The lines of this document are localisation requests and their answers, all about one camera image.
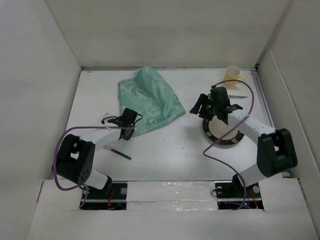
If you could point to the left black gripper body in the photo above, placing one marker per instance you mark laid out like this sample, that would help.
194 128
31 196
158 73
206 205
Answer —
129 135

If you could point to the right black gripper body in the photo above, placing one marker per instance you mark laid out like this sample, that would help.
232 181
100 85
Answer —
208 108

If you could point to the green patterned cloth napkin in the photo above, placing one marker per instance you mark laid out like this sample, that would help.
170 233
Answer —
148 94

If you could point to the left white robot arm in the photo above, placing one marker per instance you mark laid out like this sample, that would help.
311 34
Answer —
74 153

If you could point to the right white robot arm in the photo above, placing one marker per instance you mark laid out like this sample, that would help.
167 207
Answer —
275 148

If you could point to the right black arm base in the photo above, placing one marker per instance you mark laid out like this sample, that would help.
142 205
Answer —
231 195

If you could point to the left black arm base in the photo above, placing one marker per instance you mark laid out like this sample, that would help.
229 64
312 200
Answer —
113 197

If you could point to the silver table knife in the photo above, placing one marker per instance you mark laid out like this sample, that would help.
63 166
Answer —
237 97

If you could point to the dark rimmed cream plate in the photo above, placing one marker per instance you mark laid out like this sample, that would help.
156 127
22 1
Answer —
216 128

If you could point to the yellow cup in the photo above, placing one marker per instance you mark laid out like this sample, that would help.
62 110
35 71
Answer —
232 76

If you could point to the fork with teal handle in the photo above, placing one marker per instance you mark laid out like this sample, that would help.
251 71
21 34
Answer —
117 152

